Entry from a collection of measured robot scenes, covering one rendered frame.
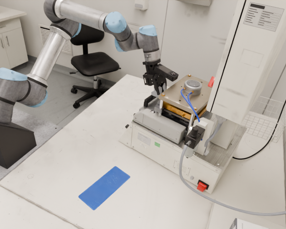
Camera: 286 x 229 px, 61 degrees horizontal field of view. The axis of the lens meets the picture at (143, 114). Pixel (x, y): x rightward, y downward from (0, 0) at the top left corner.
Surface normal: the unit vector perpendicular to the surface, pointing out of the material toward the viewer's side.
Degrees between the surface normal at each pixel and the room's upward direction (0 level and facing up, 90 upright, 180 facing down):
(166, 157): 90
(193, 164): 90
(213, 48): 90
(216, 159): 0
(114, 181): 0
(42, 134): 0
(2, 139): 90
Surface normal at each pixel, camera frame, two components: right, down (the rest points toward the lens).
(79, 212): 0.09, -0.80
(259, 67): -0.58, 0.44
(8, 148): 0.90, 0.32
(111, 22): -0.27, -0.24
